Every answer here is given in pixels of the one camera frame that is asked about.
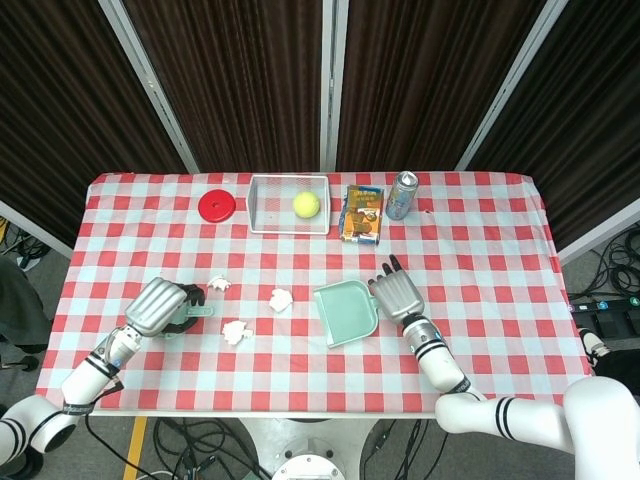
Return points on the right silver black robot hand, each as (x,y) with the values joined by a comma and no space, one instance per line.
(400,295)

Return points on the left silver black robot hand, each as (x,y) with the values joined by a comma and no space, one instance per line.
(152,307)

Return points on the teal hand broom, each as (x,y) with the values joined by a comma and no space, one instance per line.
(202,311)

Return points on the teal plastic dustpan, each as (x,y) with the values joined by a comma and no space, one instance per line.
(345,315)

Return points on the white paper wad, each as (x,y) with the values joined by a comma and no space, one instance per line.
(219,283)
(280,300)
(236,332)

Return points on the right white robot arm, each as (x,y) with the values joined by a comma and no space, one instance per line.
(525,420)

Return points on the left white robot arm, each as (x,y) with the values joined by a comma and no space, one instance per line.
(85,382)

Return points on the orange snack packet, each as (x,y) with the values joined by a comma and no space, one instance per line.
(362,215)

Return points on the tall light blue drink can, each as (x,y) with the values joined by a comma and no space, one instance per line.
(401,200)

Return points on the red round plastic lid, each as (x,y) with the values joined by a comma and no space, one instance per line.
(216,205)

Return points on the red white checkered tablecloth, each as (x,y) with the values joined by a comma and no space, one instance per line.
(310,375)

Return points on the yellow tennis ball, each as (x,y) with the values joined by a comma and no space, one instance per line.
(306,205)

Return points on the clear plastic tray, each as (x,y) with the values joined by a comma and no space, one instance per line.
(257,205)

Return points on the white sneaker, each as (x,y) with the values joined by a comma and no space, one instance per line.
(594,342)

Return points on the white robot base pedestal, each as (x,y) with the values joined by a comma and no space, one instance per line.
(310,460)

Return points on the white partition post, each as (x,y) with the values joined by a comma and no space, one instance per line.
(515,85)
(333,85)
(150,85)

